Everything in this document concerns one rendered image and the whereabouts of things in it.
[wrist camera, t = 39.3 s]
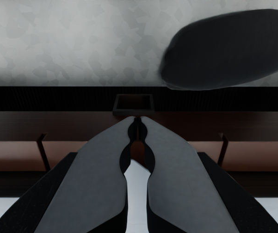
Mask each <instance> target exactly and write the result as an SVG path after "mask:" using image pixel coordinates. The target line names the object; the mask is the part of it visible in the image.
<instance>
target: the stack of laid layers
mask: <svg viewBox="0 0 278 233"><path fill-rule="evenodd" d="M49 171H50V167H48V169H47V171H0V197H21V196H22V195H23V194H24V193H25V192H26V191H27V190H28V189H30V188H31V187H32V186H33V185H34V184H35V183H36V182H37V181H39V180H40V179H41V178H42V177H43V176H44V175H45V174H46V173H47V172H49ZM227 173H228V174H229V175H230V176H231V177H232V178H233V179H234V180H235V181H236V182H238V183H239V184H240V185H241V186H242V187H243V188H244V189H245V190H246V191H247V192H249V193H250V194H251V195H252V196H253V197H278V172H227Z"/></svg>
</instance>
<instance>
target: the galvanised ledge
mask: <svg viewBox="0 0 278 233"><path fill-rule="evenodd" d="M258 9H277V10H278V0H0V86H165V83H164V81H163V80H162V79H161V72H162V70H163V68H164V66H165V56H166V54H167V52H168V51H169V50H170V49H171V48H173V47H174V46H175V44H176V42H177V40H178V38H179V36H181V35H182V34H183V33H184V32H185V31H186V30H187V29H189V28H191V27H193V26H195V25H197V24H199V23H202V22H204V21H207V20H210V19H213V18H218V17H221V16H225V15H230V14H234V13H238V12H245V11H250V10H258ZM236 86H254V87H278V72H276V73H274V74H271V75H269V76H266V77H264V78H262V79H259V80H255V81H252V82H249V83H245V84H241V85H236Z"/></svg>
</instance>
